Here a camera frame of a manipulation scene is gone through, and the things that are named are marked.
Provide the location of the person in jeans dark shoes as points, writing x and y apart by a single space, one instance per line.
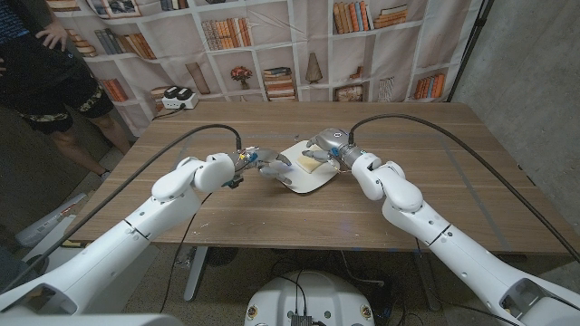
13 269

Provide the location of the long white floor device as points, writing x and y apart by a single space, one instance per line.
45 222

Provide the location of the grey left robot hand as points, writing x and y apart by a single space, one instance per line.
260 156

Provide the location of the grey table leg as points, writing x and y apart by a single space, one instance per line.
428 283
196 274

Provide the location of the white floor panel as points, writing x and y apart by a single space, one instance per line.
59 253

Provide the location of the person in black shirt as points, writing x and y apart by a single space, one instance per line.
45 81

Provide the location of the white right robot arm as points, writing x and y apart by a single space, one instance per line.
453 249

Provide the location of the printed bookshelf backdrop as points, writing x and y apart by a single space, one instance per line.
294 36

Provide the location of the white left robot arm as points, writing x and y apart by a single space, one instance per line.
118 249

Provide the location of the white square paper plate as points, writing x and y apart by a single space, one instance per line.
310 181

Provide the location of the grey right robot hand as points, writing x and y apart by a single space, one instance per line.
335 140

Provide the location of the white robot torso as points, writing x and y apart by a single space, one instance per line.
309 296

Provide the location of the white power strip black adapters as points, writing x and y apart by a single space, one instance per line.
180 99

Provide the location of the black backdrop stand pole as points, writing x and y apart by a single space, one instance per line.
468 50

